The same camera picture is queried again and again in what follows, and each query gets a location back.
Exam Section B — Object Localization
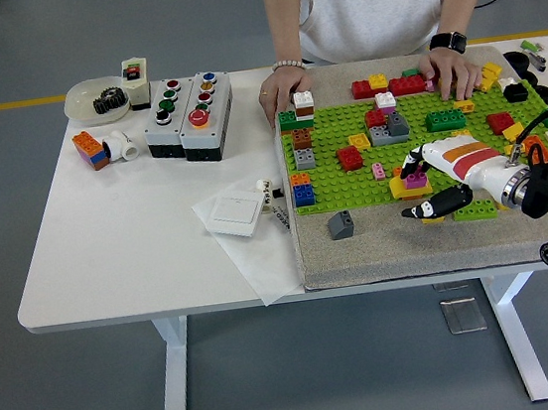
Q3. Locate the light grey toy brick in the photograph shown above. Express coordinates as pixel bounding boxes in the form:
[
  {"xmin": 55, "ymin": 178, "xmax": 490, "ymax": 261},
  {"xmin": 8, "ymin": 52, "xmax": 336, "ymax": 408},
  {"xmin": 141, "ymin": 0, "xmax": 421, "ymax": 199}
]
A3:
[{"xmin": 293, "ymin": 147, "xmax": 319, "ymax": 173}]

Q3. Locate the dark grey sloped brick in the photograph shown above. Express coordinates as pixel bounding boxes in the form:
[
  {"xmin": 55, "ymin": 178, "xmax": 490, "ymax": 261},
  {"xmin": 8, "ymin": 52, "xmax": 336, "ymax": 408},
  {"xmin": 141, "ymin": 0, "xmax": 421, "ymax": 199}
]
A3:
[
  {"xmin": 385, "ymin": 108, "xmax": 412, "ymax": 139},
  {"xmin": 325, "ymin": 208, "xmax": 359, "ymax": 243}
]

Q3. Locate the white labelled connector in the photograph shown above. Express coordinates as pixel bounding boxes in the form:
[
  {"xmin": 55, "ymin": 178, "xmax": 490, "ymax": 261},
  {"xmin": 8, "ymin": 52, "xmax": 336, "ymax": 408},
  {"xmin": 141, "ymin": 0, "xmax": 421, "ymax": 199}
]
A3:
[{"xmin": 255, "ymin": 177, "xmax": 277, "ymax": 216}]

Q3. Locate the person's right hand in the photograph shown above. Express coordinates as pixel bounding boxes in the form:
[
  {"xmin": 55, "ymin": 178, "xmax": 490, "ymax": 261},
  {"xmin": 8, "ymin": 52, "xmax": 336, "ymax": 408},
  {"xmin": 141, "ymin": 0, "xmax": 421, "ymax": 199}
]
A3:
[{"xmin": 255, "ymin": 64, "xmax": 319, "ymax": 131}]

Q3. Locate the person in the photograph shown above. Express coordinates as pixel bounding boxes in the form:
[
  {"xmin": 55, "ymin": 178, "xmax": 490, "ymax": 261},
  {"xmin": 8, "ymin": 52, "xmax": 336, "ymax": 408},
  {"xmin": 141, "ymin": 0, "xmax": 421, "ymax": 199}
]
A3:
[{"xmin": 262, "ymin": 0, "xmax": 515, "ymax": 73}]

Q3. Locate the grey three-button control box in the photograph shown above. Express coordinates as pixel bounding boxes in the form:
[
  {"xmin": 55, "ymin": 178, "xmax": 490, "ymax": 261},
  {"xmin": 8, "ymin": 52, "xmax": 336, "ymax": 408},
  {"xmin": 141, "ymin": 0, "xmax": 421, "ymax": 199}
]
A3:
[{"xmin": 137, "ymin": 75, "xmax": 198, "ymax": 163}]

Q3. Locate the black toy brick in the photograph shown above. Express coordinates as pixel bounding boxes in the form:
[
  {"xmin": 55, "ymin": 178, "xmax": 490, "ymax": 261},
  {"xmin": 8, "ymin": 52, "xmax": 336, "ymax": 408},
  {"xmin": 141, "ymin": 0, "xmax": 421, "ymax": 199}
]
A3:
[{"xmin": 501, "ymin": 78, "xmax": 530, "ymax": 104}]

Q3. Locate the white plastic bowl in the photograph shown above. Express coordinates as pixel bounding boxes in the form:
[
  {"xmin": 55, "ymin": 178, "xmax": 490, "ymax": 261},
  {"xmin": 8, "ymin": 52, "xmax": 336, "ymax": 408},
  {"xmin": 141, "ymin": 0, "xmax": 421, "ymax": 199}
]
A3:
[{"xmin": 61, "ymin": 73, "xmax": 134, "ymax": 130}]

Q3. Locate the long grey toy brick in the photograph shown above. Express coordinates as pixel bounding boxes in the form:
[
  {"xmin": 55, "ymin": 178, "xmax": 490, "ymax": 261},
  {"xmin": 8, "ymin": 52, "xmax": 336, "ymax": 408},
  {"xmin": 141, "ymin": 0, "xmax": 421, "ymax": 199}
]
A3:
[{"xmin": 368, "ymin": 121, "xmax": 410, "ymax": 149}]

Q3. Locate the flat yellow toy brick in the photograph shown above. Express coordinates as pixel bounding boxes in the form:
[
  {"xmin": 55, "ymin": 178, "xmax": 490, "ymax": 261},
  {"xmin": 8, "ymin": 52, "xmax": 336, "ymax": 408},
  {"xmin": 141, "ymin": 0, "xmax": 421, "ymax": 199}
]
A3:
[{"xmin": 347, "ymin": 131, "xmax": 374, "ymax": 154}]

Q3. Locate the black smartwatch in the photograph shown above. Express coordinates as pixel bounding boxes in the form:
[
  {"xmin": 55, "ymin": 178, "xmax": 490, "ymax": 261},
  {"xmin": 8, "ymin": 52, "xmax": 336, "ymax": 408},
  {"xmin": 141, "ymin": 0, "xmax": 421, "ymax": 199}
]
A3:
[{"xmin": 426, "ymin": 29, "xmax": 471, "ymax": 59}]

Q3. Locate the magenta toy brick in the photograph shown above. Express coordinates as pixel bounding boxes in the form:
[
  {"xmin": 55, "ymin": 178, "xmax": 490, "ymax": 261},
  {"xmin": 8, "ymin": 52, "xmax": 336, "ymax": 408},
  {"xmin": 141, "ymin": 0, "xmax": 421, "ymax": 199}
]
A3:
[{"xmin": 403, "ymin": 169, "xmax": 431, "ymax": 190}]

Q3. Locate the long orange toy brick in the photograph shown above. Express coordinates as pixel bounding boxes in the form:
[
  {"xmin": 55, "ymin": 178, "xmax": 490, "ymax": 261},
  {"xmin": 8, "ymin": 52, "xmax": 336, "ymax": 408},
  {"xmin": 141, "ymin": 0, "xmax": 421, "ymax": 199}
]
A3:
[{"xmin": 520, "ymin": 134, "xmax": 548, "ymax": 164}]

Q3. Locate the blue toy brick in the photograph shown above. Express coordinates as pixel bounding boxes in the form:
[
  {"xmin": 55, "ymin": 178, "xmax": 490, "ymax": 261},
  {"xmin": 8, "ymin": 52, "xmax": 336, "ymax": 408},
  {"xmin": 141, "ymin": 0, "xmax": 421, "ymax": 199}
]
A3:
[{"xmin": 292, "ymin": 183, "xmax": 319, "ymax": 210}]

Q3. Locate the white wall switch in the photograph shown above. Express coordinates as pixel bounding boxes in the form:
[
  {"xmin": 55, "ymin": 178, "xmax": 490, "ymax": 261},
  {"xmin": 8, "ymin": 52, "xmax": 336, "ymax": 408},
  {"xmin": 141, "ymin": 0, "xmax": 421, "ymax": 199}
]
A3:
[{"xmin": 202, "ymin": 190, "xmax": 270, "ymax": 244}]

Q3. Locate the long lime green brick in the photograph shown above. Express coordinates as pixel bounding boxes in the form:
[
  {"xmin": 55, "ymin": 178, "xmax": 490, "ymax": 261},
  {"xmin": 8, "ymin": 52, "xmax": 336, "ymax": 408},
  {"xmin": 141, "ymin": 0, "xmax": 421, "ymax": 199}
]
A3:
[{"xmin": 451, "ymin": 197, "xmax": 500, "ymax": 224}]

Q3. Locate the yellow stepped toy brick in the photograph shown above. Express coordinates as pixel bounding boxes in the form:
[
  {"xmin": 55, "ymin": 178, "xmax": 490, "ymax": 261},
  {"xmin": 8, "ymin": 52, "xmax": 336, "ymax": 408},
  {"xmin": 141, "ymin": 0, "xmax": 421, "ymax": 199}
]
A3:
[{"xmin": 474, "ymin": 60, "xmax": 507, "ymax": 94}]

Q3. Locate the grey-brown mat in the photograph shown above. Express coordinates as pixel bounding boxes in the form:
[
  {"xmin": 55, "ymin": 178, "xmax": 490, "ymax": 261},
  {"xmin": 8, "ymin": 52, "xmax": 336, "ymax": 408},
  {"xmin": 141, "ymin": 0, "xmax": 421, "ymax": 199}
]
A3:
[{"xmin": 264, "ymin": 36, "xmax": 548, "ymax": 295}]

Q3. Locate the white pipe tee fitting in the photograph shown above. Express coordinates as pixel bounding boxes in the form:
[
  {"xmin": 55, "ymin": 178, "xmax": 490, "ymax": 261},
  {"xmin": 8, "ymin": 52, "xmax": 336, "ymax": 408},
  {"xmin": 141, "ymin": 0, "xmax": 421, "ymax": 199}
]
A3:
[{"xmin": 99, "ymin": 127, "xmax": 142, "ymax": 165}]

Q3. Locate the grey emergency stop control box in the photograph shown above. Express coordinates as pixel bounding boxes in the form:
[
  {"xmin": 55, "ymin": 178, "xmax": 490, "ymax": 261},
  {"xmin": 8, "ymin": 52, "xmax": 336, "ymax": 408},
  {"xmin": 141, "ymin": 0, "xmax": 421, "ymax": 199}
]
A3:
[{"xmin": 171, "ymin": 68, "xmax": 241, "ymax": 167}]

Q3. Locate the long dark green brick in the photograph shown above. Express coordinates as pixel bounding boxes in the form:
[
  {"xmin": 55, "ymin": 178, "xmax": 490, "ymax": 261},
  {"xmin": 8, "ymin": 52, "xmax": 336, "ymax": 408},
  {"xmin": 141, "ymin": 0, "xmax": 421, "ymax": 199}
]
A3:
[{"xmin": 424, "ymin": 106, "xmax": 469, "ymax": 134}]

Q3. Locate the cream switch box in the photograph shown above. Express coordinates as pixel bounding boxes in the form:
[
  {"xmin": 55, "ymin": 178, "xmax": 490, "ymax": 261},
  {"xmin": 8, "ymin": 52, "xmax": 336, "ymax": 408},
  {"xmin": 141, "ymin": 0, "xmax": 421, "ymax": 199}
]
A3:
[{"xmin": 118, "ymin": 55, "xmax": 154, "ymax": 113}]

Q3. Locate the white table leg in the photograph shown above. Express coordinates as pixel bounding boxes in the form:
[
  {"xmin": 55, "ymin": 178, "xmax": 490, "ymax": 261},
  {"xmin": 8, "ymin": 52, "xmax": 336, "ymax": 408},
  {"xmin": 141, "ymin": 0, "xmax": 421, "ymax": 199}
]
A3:
[
  {"xmin": 479, "ymin": 269, "xmax": 548, "ymax": 409},
  {"xmin": 146, "ymin": 314, "xmax": 202, "ymax": 410}
]

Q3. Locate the bead bracelet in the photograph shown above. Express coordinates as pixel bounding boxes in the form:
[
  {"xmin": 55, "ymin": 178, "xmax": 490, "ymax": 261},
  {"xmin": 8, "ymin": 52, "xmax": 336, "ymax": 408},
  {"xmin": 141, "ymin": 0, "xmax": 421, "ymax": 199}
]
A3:
[{"xmin": 269, "ymin": 57, "xmax": 307, "ymax": 74}]

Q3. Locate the black metal gear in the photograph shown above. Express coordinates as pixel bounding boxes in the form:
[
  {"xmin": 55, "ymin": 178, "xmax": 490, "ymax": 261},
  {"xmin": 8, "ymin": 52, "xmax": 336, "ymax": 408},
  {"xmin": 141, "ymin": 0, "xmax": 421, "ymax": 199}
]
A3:
[{"xmin": 91, "ymin": 85, "xmax": 131, "ymax": 117}]

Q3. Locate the person's left hand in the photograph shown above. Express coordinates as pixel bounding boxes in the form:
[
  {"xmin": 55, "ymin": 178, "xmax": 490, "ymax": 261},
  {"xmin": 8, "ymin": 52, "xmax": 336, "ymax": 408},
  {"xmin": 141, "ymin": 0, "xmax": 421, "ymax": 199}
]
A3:
[{"xmin": 415, "ymin": 43, "xmax": 486, "ymax": 106}]

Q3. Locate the dark green toy brick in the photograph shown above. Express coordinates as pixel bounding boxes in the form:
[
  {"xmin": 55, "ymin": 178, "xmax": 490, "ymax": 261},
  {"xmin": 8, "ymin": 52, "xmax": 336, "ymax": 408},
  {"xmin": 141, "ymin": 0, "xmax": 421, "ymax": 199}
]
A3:
[{"xmin": 277, "ymin": 107, "xmax": 318, "ymax": 135}]

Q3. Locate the multicolour toy brick stack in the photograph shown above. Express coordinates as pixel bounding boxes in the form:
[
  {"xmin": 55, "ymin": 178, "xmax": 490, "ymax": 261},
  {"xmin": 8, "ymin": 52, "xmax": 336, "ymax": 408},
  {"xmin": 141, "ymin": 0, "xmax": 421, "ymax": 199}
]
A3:
[{"xmin": 70, "ymin": 127, "xmax": 113, "ymax": 175}]

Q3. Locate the metal floor plate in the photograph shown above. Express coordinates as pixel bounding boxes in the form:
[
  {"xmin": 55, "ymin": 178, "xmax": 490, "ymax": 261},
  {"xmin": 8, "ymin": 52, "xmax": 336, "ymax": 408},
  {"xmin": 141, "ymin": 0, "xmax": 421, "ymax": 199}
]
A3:
[{"xmin": 438, "ymin": 294, "xmax": 489, "ymax": 338}]

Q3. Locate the long red toy brick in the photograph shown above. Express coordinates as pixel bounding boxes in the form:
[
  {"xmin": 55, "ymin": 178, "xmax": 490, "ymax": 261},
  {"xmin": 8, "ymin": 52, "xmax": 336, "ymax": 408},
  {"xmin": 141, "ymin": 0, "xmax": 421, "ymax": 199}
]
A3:
[{"xmin": 387, "ymin": 73, "xmax": 428, "ymax": 98}]

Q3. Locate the green studded baseplate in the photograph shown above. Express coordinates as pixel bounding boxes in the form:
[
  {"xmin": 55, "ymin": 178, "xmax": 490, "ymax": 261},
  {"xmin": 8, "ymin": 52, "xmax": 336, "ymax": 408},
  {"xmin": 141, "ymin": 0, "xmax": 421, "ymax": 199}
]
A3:
[{"xmin": 275, "ymin": 76, "xmax": 548, "ymax": 219}]

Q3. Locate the white paper sheet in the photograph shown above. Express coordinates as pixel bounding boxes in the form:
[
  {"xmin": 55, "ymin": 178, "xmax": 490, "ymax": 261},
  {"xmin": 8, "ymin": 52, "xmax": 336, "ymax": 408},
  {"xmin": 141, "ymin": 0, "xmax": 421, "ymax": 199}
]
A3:
[{"xmin": 188, "ymin": 172, "xmax": 308, "ymax": 316}]

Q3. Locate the yellow curved toy brick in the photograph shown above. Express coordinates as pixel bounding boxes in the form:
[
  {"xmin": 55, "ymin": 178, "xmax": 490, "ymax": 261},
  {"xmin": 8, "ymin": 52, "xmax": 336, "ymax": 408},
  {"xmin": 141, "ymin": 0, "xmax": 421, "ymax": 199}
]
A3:
[{"xmin": 388, "ymin": 173, "xmax": 435, "ymax": 203}]

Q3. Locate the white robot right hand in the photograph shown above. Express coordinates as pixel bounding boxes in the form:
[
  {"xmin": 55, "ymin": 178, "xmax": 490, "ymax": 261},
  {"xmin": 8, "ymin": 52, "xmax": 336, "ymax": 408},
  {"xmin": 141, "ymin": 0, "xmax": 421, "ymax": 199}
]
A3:
[{"xmin": 393, "ymin": 131, "xmax": 518, "ymax": 224}]

